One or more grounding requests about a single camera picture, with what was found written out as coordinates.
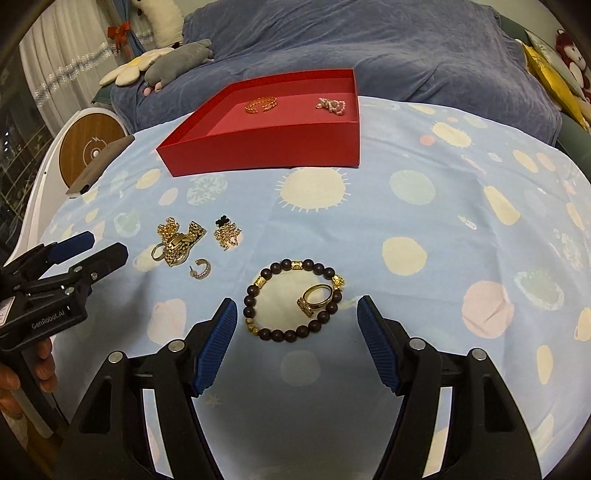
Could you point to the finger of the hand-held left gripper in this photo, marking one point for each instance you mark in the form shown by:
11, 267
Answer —
74, 244
101, 261

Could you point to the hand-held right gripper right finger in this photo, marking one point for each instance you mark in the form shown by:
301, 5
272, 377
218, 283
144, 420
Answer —
374, 341

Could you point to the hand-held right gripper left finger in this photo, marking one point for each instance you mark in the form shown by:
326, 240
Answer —
217, 341

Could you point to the gold hoop earring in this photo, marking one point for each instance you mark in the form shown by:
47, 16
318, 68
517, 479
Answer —
207, 270

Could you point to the gold wrist watch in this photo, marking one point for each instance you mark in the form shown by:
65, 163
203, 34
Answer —
182, 244

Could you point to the red cardboard box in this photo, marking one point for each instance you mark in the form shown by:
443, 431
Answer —
258, 152

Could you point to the person's left hand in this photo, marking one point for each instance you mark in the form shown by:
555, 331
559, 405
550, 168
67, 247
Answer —
34, 369

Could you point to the grey brown pouch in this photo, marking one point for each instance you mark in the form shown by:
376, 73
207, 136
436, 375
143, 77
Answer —
99, 164

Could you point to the silver tinsel garland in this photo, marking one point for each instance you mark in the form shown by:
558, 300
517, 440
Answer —
60, 83

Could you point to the flower shaped pillow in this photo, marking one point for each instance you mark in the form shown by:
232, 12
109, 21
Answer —
129, 69

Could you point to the white curtain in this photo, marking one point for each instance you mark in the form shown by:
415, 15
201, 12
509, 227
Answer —
60, 60

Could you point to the grey plush toy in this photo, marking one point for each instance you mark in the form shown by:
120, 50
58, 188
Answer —
178, 60

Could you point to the red bow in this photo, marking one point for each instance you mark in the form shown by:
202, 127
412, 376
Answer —
117, 34

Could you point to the blue curtain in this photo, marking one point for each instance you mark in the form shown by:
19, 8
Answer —
136, 32

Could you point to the gold bangle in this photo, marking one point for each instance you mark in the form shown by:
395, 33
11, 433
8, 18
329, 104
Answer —
261, 105

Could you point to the white plush toy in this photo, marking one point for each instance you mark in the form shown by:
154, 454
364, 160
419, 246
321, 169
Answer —
157, 18

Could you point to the green sofa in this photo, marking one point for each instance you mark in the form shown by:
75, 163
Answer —
575, 138

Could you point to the blue velvet sofa blanket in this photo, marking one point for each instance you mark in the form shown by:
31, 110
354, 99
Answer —
415, 55

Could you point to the yellow pillow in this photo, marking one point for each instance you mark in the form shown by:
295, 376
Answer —
551, 78

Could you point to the grey patterned cushion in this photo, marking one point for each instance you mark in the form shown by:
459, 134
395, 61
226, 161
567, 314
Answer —
547, 50

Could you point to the red monkey plush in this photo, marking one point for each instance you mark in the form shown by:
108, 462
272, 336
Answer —
572, 55

